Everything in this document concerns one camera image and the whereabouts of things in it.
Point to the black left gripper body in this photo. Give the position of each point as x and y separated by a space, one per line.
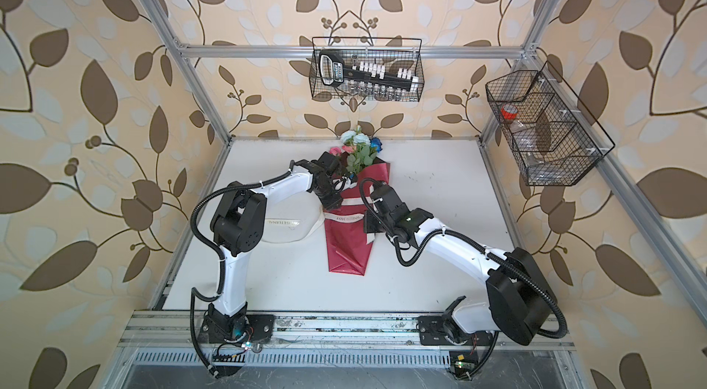
330 195

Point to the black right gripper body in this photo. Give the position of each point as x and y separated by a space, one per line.
374 222

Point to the dark red wrapping paper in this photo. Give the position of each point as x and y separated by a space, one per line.
348 245

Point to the cream ribbon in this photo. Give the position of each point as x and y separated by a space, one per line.
298 217

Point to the light blue fake rose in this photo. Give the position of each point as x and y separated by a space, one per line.
364 155

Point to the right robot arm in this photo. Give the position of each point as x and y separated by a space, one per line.
520 303

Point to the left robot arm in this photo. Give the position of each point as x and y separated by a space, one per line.
230 221

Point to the black tool in basket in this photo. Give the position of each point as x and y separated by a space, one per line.
357 71

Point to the plastic bottle red cap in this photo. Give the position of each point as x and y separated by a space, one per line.
531 139

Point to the back wire basket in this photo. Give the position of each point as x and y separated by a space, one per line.
399 47

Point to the wire basket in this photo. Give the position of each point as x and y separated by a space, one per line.
579 141
399 47

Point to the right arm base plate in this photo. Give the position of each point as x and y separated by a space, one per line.
441 330

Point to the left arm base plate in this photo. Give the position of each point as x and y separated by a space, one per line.
241 328

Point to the right wire basket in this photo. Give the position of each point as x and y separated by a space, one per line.
579 141

